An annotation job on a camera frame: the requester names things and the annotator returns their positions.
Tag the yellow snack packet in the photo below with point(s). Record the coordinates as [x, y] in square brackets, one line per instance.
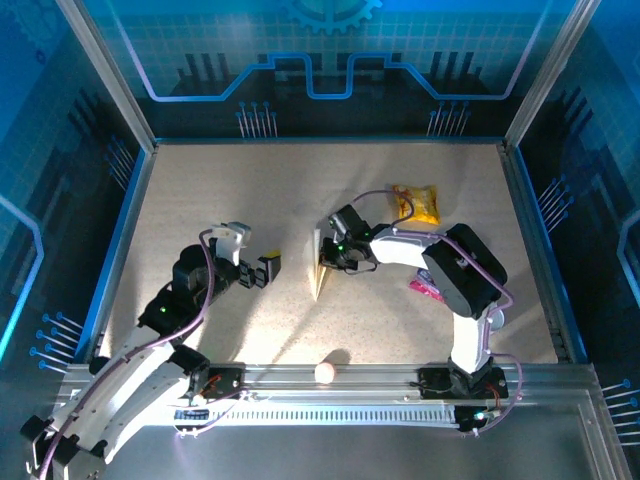
[417, 202]

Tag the grey metal panel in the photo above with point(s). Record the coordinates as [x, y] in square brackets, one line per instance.
[320, 455]

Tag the small pink ball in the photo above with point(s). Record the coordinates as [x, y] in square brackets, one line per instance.
[325, 374]

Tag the small black connector board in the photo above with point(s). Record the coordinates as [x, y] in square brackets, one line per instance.
[192, 414]

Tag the aluminium side rail blue edge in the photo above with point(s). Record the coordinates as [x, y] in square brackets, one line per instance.
[537, 250]
[120, 250]

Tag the aluminium frame post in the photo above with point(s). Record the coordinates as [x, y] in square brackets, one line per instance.
[107, 80]
[550, 75]

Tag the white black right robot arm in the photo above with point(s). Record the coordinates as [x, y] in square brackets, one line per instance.
[465, 270]

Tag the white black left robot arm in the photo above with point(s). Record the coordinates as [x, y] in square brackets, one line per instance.
[125, 385]

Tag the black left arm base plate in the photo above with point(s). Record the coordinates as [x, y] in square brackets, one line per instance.
[225, 382]

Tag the pink grey cup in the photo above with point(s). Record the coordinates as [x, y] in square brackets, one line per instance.
[496, 318]

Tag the black controller with green LED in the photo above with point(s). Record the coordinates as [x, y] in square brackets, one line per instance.
[472, 420]

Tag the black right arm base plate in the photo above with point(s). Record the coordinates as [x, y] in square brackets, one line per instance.
[435, 385]

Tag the cream roll with black cap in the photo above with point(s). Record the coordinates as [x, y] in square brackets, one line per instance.
[99, 365]

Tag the pink purple candy packet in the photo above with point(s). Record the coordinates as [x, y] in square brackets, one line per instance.
[425, 287]

